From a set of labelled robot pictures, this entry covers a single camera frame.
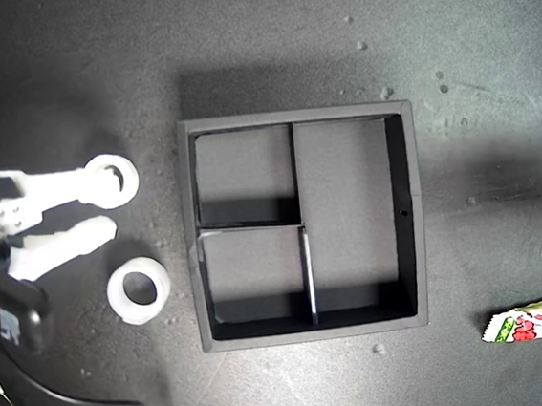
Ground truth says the green printed snack bar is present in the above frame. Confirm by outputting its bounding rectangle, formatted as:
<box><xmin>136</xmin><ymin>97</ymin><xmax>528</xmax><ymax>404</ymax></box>
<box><xmin>476</xmin><ymin>294</ymin><xmax>542</xmax><ymax>347</ymax></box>

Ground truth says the black tray with wells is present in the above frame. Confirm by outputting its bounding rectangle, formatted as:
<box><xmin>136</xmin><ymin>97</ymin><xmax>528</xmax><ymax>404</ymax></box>
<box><xmin>175</xmin><ymin>97</ymin><xmax>436</xmax><ymax>355</ymax></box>

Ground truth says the black camera box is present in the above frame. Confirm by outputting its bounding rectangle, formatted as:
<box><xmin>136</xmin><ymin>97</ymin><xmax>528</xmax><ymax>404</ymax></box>
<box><xmin>0</xmin><ymin>269</ymin><xmax>56</xmax><ymax>358</ymax></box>

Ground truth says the black camera cable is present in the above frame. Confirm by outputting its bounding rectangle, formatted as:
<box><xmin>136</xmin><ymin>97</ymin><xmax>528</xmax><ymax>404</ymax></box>
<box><xmin>1</xmin><ymin>336</ymin><xmax>169</xmax><ymax>406</ymax></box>

